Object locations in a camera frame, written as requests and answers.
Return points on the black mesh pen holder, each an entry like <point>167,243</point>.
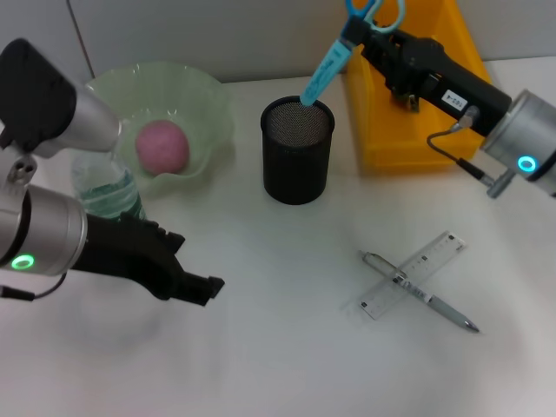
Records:
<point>297,165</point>

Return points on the clear bottle with green label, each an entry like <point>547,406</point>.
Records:
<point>106,191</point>

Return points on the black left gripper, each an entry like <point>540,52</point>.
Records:
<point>130,256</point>

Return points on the yellow plastic bin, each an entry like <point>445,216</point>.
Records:
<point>391,130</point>

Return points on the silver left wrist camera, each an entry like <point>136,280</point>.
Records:
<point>43,100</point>

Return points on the pale green glass fruit plate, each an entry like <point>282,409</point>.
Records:
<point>174,91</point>

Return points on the pink peach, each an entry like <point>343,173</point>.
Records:
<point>161,147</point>

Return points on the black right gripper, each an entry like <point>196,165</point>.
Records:
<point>438,78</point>

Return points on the silver pen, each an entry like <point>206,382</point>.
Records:
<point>447,309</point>

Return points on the transparent plastic ruler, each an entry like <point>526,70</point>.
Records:
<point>417,271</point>

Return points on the blue plastic scissors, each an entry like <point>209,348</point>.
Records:
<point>330,65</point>

